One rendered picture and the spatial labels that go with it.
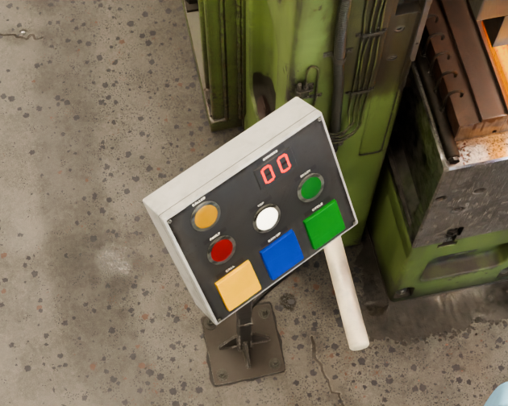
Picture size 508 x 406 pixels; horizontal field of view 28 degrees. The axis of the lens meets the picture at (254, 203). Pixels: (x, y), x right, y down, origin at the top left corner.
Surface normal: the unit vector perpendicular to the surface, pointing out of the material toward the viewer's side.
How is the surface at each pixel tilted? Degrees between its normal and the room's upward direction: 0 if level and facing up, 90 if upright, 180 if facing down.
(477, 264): 0
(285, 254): 60
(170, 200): 30
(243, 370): 0
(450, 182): 90
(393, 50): 90
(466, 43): 0
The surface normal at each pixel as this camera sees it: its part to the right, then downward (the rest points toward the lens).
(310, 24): 0.21, 0.90
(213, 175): -0.29, -0.71
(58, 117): 0.00, -0.39
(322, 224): 0.52, 0.44
